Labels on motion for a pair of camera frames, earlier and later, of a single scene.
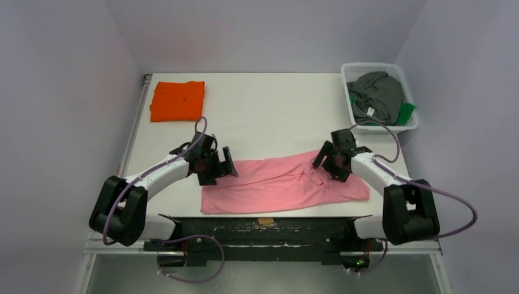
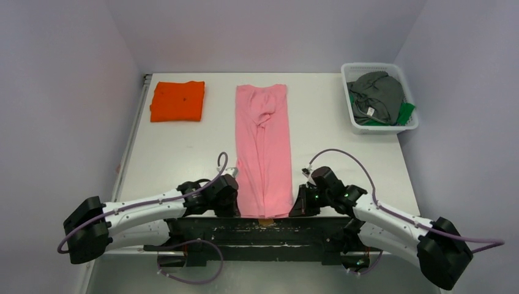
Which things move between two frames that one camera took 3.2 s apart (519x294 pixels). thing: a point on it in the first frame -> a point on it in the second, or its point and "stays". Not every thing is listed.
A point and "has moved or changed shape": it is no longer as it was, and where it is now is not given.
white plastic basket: x=352 y=71 stays
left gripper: x=207 y=179 -> x=232 y=211
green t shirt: x=406 y=111 stays
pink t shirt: x=287 y=182 has moved or changed shape
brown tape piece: x=263 y=221 stays
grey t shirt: x=377 y=98 stays
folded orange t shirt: x=177 y=101 stays
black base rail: x=319 y=238 stays
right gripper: x=332 y=161 -> x=300 y=203
